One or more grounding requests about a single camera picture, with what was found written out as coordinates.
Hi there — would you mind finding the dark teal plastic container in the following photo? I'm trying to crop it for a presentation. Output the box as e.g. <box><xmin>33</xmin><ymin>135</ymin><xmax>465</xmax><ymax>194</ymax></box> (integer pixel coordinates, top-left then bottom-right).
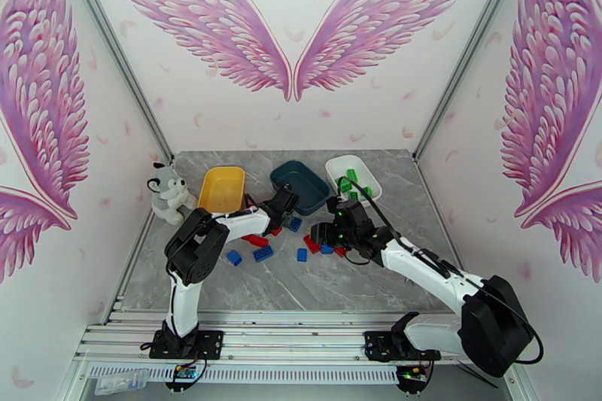
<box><xmin>269</xmin><ymin>159</ymin><xmax>331</xmax><ymax>217</ymax></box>

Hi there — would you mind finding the yellow plastic container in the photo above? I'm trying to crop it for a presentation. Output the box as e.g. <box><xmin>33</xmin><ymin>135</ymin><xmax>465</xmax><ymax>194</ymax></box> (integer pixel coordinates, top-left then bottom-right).
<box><xmin>197</xmin><ymin>166</ymin><xmax>247</xmax><ymax>215</ymax></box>

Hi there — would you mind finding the white plastic container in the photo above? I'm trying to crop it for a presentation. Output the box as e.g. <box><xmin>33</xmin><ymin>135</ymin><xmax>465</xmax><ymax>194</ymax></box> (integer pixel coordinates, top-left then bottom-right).
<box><xmin>325</xmin><ymin>155</ymin><xmax>382</xmax><ymax>208</ymax></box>

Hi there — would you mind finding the grey white plush husky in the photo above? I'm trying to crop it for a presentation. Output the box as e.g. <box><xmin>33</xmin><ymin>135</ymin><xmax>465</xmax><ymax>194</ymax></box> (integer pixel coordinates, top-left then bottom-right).
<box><xmin>146</xmin><ymin>161</ymin><xmax>199</xmax><ymax>226</ymax></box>

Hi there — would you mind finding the clear plastic parts box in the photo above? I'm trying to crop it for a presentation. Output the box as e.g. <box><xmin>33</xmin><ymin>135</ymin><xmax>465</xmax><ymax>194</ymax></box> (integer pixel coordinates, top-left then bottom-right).
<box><xmin>95</xmin><ymin>369</ymin><xmax>150</xmax><ymax>397</ymax></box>

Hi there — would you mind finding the left black camera cable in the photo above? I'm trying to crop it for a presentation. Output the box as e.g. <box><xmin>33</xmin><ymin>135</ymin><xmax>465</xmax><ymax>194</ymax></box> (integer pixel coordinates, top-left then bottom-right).
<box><xmin>243</xmin><ymin>193</ymin><xmax>264</xmax><ymax>217</ymax></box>

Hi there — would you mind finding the black camera cable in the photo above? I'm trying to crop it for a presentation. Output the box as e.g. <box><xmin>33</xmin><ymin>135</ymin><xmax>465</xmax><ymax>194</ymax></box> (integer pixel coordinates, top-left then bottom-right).
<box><xmin>243</xmin><ymin>193</ymin><xmax>264</xmax><ymax>217</ymax></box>
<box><xmin>348</xmin><ymin>176</ymin><xmax>545</xmax><ymax>364</ymax></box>

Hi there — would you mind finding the right black camera cable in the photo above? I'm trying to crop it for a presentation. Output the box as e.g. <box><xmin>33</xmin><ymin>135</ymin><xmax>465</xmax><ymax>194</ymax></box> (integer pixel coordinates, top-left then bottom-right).
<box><xmin>348</xmin><ymin>176</ymin><xmax>545</xmax><ymax>364</ymax></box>

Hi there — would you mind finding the aluminium rail frame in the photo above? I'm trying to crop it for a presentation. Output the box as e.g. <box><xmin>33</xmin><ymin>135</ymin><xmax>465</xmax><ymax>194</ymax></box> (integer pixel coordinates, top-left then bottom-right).
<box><xmin>70</xmin><ymin>310</ymin><xmax>523</xmax><ymax>368</ymax></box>

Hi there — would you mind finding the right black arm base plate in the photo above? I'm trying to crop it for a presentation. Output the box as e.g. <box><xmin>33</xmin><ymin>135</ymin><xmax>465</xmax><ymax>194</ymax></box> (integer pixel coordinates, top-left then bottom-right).
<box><xmin>364</xmin><ymin>330</ymin><xmax>442</xmax><ymax>362</ymax></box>

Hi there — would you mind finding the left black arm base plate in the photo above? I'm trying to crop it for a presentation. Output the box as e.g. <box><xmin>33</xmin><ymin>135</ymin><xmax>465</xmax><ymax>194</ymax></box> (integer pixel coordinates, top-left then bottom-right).
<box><xmin>149</xmin><ymin>330</ymin><xmax>224</xmax><ymax>360</ymax></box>

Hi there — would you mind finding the white perforated cable tray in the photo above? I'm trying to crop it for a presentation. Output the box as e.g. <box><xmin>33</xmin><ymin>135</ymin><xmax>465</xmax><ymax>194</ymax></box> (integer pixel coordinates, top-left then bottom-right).
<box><xmin>88</xmin><ymin>364</ymin><xmax>401</xmax><ymax>385</ymax></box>

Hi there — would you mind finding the aluminium frame post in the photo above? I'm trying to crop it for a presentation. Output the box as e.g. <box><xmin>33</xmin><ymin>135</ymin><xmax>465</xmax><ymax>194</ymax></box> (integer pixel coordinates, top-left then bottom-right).
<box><xmin>413</xmin><ymin>0</ymin><xmax>540</xmax><ymax>162</ymax></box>
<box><xmin>51</xmin><ymin>0</ymin><xmax>176</xmax><ymax>162</ymax></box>

